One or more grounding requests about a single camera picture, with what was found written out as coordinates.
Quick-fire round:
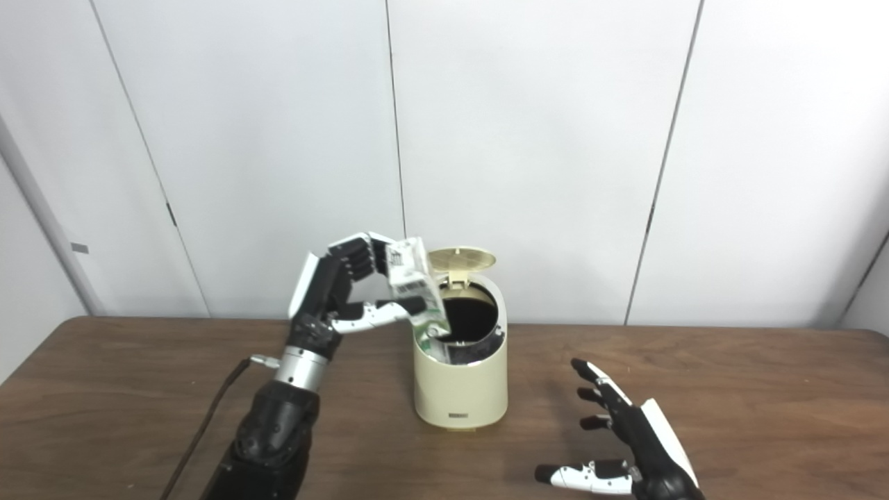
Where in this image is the white green milk carton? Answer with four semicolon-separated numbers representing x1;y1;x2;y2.
386;237;449;362

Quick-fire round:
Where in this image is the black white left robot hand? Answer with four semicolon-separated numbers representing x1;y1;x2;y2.
288;232;428;358

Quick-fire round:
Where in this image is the cream-colored lidded bin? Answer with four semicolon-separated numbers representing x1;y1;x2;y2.
413;246;508;431

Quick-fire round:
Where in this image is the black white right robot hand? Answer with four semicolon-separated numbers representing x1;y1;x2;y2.
534;358;702;500

